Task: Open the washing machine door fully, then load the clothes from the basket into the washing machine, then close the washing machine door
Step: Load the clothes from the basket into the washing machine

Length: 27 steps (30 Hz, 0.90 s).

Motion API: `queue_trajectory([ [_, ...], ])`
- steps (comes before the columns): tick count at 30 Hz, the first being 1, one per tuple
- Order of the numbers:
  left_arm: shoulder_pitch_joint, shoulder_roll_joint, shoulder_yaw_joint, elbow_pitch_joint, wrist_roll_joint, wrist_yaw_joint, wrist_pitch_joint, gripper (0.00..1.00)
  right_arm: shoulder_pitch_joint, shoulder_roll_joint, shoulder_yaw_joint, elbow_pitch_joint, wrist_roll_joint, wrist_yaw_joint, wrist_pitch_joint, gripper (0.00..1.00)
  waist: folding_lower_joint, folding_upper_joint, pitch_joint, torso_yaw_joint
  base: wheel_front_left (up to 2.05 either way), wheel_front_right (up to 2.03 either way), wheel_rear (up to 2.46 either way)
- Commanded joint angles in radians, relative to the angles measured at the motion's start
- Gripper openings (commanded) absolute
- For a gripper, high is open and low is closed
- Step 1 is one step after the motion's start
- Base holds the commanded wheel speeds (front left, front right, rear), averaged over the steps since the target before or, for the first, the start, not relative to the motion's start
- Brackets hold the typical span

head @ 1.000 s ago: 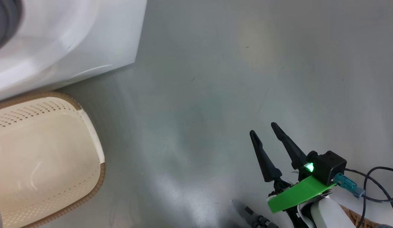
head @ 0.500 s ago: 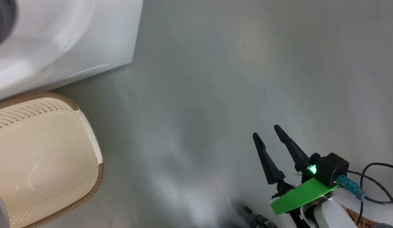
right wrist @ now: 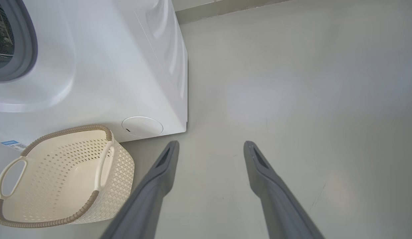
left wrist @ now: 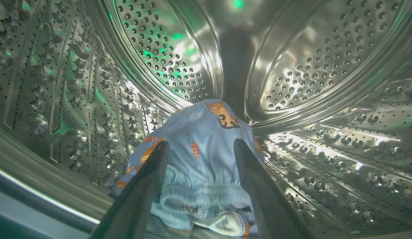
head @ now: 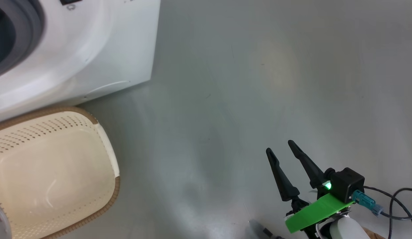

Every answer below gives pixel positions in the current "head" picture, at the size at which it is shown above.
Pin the black door latch slot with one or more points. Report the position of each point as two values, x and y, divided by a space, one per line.
70 2

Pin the round white filter cover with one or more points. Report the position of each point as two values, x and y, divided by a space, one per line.
109 89

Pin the cream perforated laundry basket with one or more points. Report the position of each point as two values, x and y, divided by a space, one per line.
53 172

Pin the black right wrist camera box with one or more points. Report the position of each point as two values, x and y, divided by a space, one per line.
347 184

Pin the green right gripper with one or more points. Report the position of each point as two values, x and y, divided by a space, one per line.
315 212

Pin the white front-load washing machine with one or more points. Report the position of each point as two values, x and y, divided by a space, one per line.
103 43

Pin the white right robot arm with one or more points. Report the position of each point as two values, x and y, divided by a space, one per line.
349 230

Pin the grey rubber door seal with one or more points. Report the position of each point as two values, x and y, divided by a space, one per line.
28 33

